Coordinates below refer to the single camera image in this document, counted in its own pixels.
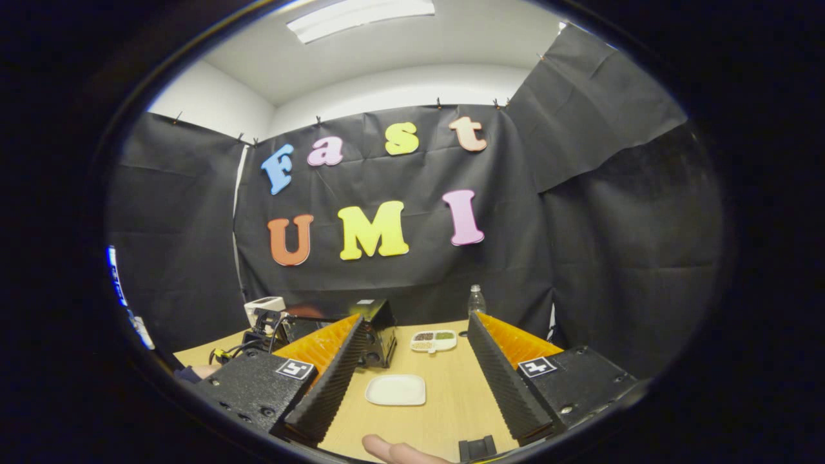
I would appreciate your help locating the white divided grain tray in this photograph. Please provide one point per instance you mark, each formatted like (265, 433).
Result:
(433, 340)

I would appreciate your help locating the white square plate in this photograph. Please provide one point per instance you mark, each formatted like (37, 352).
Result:
(395, 390)

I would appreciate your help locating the clear plastic water bottle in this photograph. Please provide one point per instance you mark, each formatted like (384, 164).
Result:
(476, 303)

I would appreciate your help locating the white toaster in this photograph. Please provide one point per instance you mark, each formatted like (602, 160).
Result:
(264, 304)

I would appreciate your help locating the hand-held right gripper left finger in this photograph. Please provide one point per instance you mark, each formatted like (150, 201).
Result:
(329, 386)

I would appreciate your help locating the ceiling light panel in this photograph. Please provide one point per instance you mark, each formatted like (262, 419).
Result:
(361, 18)

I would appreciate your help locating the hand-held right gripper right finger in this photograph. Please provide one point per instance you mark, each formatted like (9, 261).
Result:
(503, 386)

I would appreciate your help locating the black electric oven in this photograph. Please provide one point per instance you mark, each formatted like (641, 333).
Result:
(380, 335)

